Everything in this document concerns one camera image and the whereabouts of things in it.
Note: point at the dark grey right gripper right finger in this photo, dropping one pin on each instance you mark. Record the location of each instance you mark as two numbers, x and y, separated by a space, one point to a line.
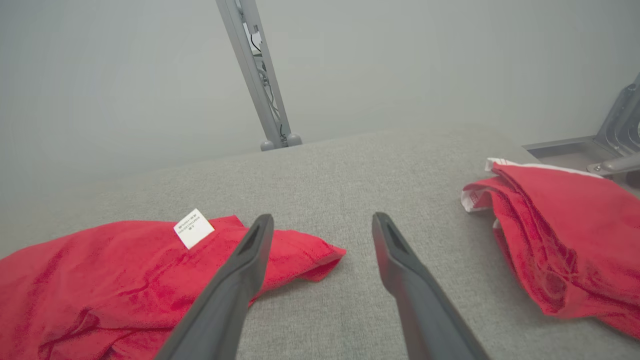
420 300

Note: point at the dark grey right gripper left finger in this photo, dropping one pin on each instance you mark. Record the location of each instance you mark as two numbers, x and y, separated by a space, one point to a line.
235 290

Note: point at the red white basketball jersey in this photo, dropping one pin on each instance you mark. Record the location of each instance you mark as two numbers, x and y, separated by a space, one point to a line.
100 280

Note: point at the red shorts white stripe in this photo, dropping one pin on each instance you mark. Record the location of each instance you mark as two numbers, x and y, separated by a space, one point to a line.
575 235

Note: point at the grey fabric sofa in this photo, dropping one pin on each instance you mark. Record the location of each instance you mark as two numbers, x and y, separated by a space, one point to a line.
350 185

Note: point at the grey metal partition foot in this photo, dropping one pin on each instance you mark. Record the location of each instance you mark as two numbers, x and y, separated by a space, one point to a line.
617 165

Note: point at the grey metal partition post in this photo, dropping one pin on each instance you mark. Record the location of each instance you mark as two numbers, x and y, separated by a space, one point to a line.
250 65

